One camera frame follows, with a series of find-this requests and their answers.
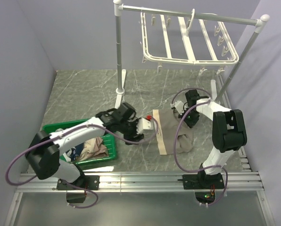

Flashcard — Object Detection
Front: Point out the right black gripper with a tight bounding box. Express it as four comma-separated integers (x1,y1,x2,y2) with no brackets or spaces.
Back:
178,107,199,129

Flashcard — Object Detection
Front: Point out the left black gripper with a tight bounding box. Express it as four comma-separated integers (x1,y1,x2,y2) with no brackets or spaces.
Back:
119,118,145,145

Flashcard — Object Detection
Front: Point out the taupe beige underwear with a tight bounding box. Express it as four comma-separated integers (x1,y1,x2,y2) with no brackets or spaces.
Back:
153,109,194,155

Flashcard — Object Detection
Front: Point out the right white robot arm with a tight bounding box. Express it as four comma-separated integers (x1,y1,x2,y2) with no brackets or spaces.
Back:
182,89,247,188

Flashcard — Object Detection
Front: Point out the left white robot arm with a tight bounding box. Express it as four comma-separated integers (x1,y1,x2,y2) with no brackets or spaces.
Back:
25,102,144,189

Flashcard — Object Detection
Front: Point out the beige pink underwear pile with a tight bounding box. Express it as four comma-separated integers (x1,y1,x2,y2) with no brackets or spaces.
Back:
77,137,109,162

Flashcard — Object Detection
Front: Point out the navy white underwear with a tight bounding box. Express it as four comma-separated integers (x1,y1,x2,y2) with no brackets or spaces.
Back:
55,128,84,163

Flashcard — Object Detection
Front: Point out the white clip drying hanger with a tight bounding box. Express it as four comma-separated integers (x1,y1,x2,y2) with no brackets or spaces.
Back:
140,8,240,71

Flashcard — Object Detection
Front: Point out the green plastic tray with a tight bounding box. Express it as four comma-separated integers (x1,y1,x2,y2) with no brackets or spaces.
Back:
42,119,119,167

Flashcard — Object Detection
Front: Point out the grey white garment rack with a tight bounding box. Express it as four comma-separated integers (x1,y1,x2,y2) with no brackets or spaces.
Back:
113,0,270,107

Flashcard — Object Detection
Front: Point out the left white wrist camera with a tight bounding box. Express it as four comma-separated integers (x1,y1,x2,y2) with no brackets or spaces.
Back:
136,115,155,134

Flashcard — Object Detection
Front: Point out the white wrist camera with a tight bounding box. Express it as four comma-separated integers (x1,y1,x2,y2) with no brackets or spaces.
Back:
170,101,184,118
136,115,155,134

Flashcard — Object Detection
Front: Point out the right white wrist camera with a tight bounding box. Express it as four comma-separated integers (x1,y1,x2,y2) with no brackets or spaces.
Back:
170,101,184,118

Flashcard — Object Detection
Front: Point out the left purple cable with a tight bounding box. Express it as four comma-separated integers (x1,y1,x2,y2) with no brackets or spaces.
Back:
5,116,158,209

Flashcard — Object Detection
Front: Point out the aluminium rail base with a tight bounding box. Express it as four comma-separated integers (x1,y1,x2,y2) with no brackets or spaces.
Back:
5,170,275,226

